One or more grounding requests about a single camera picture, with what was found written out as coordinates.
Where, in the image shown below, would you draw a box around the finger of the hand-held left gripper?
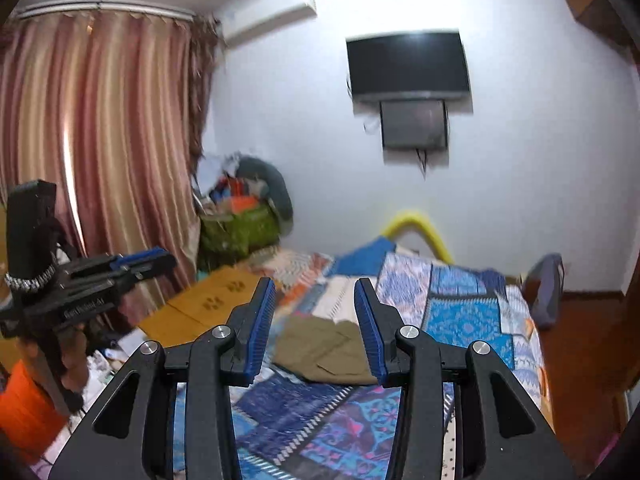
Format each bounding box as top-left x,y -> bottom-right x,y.
65,269 -> 151,307
72,247 -> 177,281

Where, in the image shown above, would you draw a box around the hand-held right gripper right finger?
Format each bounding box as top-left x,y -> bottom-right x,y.
353,277 -> 576,480

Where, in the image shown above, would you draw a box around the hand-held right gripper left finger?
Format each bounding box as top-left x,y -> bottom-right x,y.
50,277 -> 277,480

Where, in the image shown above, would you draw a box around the olive green pants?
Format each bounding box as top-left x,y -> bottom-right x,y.
272,316 -> 381,386

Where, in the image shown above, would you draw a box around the person's left hand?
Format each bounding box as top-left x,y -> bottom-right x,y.
57,327 -> 93,396

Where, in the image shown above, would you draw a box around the wooden board with flower cutouts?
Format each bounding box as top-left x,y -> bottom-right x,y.
140,265 -> 261,348

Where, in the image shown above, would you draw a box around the orange striped cloth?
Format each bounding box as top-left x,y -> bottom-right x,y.
240,247 -> 336,321

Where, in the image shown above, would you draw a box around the white clutter pile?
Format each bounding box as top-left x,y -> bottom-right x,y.
85,332 -> 146,411

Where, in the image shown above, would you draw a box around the blue patchwork blanket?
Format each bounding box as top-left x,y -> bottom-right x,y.
175,237 -> 551,480

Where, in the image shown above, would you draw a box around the green patterned bag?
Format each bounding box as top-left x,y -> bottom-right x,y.
197,202 -> 281,271

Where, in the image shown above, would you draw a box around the pile of colourful clothes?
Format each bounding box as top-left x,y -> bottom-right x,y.
192,152 -> 271,211

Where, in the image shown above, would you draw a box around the yellow foam tube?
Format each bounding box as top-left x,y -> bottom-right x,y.
380,211 -> 453,265

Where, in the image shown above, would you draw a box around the striped pink curtain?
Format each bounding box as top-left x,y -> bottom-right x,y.
0,10 -> 221,331

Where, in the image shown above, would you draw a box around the grey cushion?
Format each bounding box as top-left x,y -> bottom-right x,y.
237,156 -> 294,233

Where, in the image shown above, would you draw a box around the dark grey bag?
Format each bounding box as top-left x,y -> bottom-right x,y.
522,254 -> 566,331

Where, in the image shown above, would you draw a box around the white air conditioner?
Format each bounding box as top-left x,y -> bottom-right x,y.
215,0 -> 318,43

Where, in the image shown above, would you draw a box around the black hanging cable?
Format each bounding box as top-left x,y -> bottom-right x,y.
412,146 -> 431,180

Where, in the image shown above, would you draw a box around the small wall-mounted screen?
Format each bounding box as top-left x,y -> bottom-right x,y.
379,100 -> 449,151

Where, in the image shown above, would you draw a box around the white curtain rail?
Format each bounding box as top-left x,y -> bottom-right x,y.
10,0 -> 196,23

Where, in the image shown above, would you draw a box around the black wall-mounted television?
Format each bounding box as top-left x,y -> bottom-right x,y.
346,31 -> 472,102

